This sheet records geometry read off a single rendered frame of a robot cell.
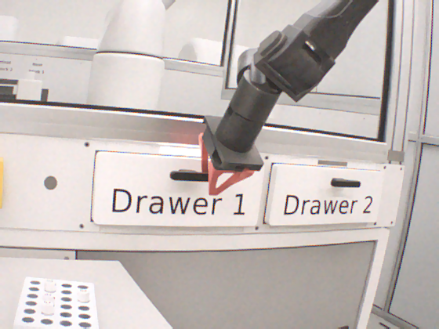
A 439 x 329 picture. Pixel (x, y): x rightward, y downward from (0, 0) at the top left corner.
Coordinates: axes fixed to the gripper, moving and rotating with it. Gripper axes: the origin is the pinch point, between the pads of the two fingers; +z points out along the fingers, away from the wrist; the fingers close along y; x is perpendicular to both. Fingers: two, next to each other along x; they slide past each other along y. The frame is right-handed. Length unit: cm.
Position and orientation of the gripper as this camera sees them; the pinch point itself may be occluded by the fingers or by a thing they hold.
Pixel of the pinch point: (211, 182)
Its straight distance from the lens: 74.1
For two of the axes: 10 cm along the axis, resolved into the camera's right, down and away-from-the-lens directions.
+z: -3.7, 7.2, 5.9
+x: -8.8, -0.7, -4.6
